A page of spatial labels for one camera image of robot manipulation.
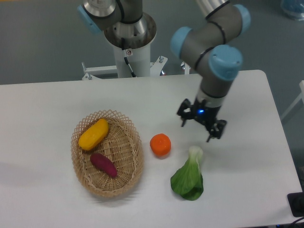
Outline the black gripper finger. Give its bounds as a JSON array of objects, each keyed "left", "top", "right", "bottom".
[
  {"left": 205, "top": 120, "right": 227, "bottom": 143},
  {"left": 177, "top": 99, "right": 195, "bottom": 127}
]

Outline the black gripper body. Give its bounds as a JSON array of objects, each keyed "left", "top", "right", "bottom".
[{"left": 191, "top": 99, "right": 221, "bottom": 131}]

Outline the yellow mango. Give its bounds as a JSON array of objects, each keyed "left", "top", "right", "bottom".
[{"left": 78, "top": 118, "right": 109, "bottom": 151}]

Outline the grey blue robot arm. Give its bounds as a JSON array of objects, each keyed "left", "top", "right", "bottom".
[{"left": 77, "top": 0, "right": 251, "bottom": 139}]

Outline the woven wicker basket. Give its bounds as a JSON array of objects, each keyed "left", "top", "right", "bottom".
[{"left": 71, "top": 110, "right": 144, "bottom": 198}]

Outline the orange tangerine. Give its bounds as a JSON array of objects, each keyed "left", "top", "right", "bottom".
[{"left": 150, "top": 133, "right": 171, "bottom": 158}]

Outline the green bok choy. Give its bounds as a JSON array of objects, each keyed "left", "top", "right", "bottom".
[{"left": 170, "top": 146, "right": 204, "bottom": 201}]

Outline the purple sweet potato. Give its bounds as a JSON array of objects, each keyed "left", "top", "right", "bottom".
[{"left": 90, "top": 153, "right": 117, "bottom": 178}]

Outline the black device at table edge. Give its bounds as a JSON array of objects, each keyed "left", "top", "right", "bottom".
[{"left": 287, "top": 192, "right": 304, "bottom": 217}]

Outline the blue bag in corner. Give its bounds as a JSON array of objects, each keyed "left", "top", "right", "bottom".
[{"left": 281, "top": 0, "right": 304, "bottom": 21}]

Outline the white levelling foot bracket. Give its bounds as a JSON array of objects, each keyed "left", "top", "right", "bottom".
[{"left": 180, "top": 61, "right": 191, "bottom": 75}]

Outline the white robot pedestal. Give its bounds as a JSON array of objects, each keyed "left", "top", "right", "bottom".
[{"left": 81, "top": 12, "right": 169, "bottom": 80}]

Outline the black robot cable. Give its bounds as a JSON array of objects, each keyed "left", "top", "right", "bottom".
[{"left": 121, "top": 37, "right": 137, "bottom": 78}]

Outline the white frame at right edge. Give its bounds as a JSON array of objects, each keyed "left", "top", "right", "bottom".
[{"left": 280, "top": 80, "right": 304, "bottom": 124}]

